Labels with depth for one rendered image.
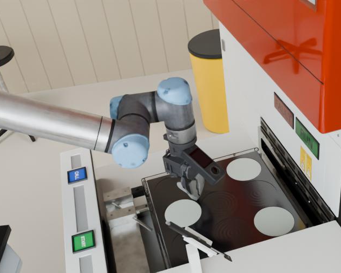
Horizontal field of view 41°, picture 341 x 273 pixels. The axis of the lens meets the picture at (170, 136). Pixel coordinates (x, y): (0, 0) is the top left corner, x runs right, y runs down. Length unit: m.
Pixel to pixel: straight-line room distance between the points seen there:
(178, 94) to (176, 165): 0.22
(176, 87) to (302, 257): 0.46
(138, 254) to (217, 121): 1.85
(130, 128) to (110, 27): 2.73
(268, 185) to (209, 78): 1.55
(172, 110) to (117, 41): 2.68
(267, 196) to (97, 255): 0.47
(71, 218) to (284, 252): 0.54
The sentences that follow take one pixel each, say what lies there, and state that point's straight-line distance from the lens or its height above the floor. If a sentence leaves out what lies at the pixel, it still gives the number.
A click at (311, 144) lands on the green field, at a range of 1.11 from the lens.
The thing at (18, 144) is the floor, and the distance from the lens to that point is 3.42.
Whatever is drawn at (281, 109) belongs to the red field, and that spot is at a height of 1.10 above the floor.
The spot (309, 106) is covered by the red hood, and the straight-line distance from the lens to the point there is 0.94.
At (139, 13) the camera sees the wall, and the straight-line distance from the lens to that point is 3.59.
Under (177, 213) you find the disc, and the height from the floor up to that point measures 0.90.
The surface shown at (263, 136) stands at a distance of 1.40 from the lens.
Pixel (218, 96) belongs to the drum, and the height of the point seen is 0.30.
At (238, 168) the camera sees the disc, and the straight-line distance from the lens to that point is 1.35.
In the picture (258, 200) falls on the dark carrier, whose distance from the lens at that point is 1.25.
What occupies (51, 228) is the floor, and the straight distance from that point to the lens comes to 2.66.
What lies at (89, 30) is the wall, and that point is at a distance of 3.69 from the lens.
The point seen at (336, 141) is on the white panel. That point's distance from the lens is 0.99.
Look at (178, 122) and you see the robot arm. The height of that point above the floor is 1.18.
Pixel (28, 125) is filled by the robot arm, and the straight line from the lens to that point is 0.96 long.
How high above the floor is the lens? 1.78
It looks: 36 degrees down
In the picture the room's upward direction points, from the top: 11 degrees counter-clockwise
